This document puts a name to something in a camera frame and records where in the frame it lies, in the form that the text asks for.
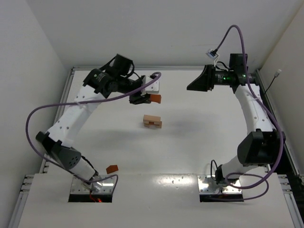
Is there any red triangular roof block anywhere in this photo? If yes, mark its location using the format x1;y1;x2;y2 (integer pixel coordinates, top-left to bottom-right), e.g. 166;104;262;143
106;165;119;174

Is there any dark red arch block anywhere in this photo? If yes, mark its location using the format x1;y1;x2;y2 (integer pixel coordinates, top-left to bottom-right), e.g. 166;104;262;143
149;94;162;104

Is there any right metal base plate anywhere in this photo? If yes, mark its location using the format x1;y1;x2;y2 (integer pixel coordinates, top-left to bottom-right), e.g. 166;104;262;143
197;175;242;196

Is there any light long plank block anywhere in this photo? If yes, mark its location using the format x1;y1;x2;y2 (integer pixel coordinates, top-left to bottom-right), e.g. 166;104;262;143
143;114;161;122

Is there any black wall cable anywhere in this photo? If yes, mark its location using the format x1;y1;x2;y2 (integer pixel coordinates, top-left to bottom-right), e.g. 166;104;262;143
263;69;282;95

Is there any wrist white camera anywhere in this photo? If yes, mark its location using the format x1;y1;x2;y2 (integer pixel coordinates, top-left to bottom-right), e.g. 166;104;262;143
141;76;160;95
206;49;219;60

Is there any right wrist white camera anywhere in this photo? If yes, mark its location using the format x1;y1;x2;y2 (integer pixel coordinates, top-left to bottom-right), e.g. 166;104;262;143
206;49;219;60

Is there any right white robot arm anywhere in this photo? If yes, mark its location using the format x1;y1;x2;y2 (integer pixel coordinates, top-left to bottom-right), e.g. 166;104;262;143
187;54;285;183

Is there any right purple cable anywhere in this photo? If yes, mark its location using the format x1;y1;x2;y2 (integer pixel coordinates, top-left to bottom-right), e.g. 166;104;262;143
215;24;285;201

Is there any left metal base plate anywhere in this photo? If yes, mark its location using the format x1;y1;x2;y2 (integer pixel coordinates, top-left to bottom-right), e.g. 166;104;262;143
70;175;117;194

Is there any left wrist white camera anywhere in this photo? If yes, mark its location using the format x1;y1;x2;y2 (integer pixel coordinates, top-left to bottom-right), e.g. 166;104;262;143
141;76;160;95

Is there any metal base plate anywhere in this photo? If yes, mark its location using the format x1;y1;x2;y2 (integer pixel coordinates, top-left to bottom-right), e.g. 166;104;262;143
70;175;117;194
197;175;242;196

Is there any purple cable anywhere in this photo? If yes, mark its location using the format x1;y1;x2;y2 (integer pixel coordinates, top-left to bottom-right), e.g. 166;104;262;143
25;72;162;190
215;24;285;201

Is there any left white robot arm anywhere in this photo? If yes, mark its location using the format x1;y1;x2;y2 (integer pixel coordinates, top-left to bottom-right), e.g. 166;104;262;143
36;54;155;184

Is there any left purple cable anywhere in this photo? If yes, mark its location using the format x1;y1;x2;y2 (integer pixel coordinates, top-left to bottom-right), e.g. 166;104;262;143
25;72;162;190

